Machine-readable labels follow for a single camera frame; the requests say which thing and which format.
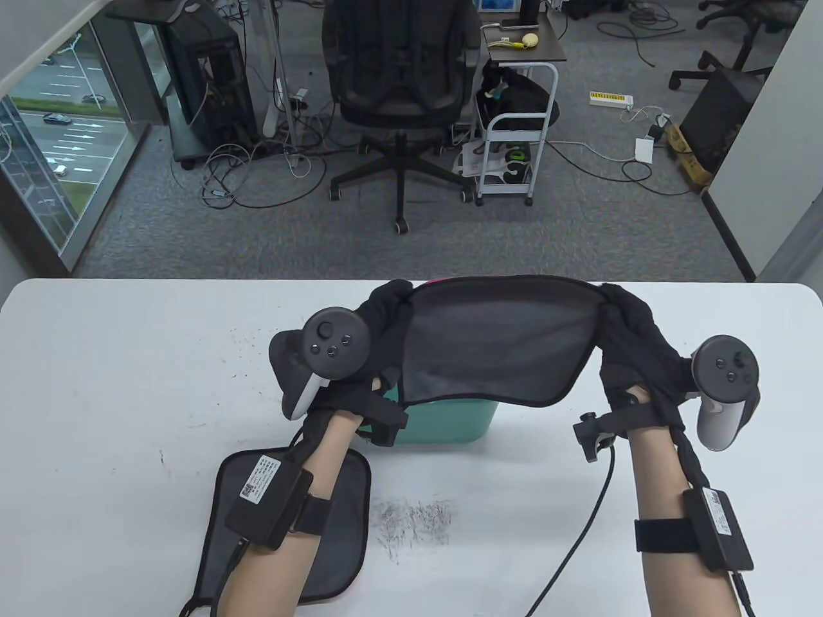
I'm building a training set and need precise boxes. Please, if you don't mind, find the person's right hand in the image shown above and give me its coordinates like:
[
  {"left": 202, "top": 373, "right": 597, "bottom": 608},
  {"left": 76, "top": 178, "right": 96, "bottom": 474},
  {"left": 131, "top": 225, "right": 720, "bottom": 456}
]
[{"left": 598, "top": 283, "right": 692, "bottom": 428}]

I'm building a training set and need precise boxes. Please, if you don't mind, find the person's left hand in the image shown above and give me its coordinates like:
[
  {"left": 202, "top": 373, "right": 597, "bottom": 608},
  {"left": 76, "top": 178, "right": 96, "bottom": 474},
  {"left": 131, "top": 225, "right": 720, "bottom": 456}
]
[{"left": 315, "top": 280, "right": 415, "bottom": 417}]

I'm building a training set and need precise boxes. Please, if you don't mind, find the grey hand towel black trim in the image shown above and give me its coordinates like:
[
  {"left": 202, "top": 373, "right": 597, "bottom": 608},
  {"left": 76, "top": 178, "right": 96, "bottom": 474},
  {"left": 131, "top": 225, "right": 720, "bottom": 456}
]
[
  {"left": 179, "top": 448, "right": 374, "bottom": 617},
  {"left": 393, "top": 275, "right": 608, "bottom": 409}
]

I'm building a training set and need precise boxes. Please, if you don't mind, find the person's right forearm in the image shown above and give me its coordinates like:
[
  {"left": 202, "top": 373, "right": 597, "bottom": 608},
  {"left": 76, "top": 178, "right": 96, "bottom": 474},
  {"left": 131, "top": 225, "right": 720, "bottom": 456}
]
[{"left": 627, "top": 411, "right": 743, "bottom": 617}]

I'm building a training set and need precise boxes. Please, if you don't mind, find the person's left forearm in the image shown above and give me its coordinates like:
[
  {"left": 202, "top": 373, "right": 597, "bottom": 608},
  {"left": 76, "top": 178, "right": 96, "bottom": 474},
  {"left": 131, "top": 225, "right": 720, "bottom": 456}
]
[{"left": 215, "top": 411, "right": 367, "bottom": 617}]

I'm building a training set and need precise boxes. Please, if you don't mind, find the black white handheld controller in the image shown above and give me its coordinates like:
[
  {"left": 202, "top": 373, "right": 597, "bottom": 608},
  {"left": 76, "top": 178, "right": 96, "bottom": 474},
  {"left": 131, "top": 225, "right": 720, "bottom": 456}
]
[
  {"left": 682, "top": 334, "right": 761, "bottom": 452},
  {"left": 269, "top": 307, "right": 374, "bottom": 422}
]

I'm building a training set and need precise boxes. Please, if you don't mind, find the green plastic bin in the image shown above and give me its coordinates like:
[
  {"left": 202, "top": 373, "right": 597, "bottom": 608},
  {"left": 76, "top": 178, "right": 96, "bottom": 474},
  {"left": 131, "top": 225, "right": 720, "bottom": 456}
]
[{"left": 386, "top": 395, "right": 499, "bottom": 445}]

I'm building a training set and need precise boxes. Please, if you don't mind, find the black wrist sensor box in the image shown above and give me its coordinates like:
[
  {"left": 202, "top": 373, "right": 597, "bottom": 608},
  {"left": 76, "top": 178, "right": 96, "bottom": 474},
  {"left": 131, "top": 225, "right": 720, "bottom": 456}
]
[
  {"left": 224, "top": 453, "right": 333, "bottom": 550},
  {"left": 635, "top": 487, "right": 754, "bottom": 573}
]

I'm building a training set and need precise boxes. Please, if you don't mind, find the white bag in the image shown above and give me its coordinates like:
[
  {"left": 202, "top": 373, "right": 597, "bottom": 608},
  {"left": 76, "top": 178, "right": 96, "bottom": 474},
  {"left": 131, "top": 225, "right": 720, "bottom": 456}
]
[{"left": 453, "top": 141, "right": 534, "bottom": 187}]

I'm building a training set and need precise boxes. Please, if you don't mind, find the brown cardboard box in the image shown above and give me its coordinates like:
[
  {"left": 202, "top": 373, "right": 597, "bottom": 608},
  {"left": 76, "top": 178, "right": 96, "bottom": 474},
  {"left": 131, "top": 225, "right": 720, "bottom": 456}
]
[{"left": 664, "top": 122, "right": 714, "bottom": 192}]

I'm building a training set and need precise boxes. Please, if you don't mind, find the white desk leg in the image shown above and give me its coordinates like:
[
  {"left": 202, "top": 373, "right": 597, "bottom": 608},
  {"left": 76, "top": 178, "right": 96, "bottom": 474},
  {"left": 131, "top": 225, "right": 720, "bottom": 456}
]
[{"left": 260, "top": 0, "right": 300, "bottom": 147}]

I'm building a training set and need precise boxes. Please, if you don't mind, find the black cabinet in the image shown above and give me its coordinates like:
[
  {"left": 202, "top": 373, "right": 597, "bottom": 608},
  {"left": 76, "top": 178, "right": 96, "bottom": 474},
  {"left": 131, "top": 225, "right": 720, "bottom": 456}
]
[{"left": 680, "top": 67, "right": 759, "bottom": 174}]

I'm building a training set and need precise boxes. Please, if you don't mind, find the black mesh office chair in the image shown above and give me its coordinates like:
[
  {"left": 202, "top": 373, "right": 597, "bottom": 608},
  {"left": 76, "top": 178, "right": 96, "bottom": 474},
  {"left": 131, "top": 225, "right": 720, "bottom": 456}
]
[{"left": 320, "top": 0, "right": 483, "bottom": 234}]

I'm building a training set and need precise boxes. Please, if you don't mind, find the black bag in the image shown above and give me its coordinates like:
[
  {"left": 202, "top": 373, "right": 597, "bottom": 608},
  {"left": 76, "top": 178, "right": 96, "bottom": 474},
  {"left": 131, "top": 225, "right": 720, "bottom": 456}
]
[{"left": 477, "top": 66, "right": 561, "bottom": 132}]

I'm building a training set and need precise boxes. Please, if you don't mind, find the white cart wooden top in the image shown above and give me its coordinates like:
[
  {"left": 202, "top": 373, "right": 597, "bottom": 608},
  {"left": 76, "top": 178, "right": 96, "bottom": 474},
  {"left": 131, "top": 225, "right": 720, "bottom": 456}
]
[{"left": 475, "top": 13, "right": 568, "bottom": 208}]

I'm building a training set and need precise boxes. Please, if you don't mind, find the black swivel chair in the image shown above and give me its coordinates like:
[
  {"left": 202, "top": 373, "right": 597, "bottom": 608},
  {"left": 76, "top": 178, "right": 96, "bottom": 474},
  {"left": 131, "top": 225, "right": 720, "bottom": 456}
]
[{"left": 669, "top": 0, "right": 811, "bottom": 91}]

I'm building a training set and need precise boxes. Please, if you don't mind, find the glass window panel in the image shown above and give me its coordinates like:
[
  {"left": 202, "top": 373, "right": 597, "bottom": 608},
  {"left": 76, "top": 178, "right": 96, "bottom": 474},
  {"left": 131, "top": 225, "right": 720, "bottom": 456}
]
[{"left": 0, "top": 16, "right": 152, "bottom": 271}]

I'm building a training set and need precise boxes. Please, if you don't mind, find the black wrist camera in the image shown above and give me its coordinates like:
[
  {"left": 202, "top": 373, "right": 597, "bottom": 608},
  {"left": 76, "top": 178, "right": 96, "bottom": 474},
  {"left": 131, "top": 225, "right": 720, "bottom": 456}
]
[
  {"left": 574, "top": 411, "right": 669, "bottom": 463},
  {"left": 357, "top": 392, "right": 410, "bottom": 447}
]

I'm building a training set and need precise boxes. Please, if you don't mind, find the black camera cable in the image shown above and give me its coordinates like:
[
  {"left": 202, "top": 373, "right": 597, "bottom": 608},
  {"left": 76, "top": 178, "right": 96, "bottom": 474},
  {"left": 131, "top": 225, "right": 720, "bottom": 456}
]
[{"left": 524, "top": 447, "right": 617, "bottom": 617}]

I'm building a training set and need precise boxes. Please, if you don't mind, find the tangle of floor cables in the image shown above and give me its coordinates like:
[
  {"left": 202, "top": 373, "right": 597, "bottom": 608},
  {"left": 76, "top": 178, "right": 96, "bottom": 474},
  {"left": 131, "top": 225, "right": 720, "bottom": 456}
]
[{"left": 199, "top": 96, "right": 361, "bottom": 210}]

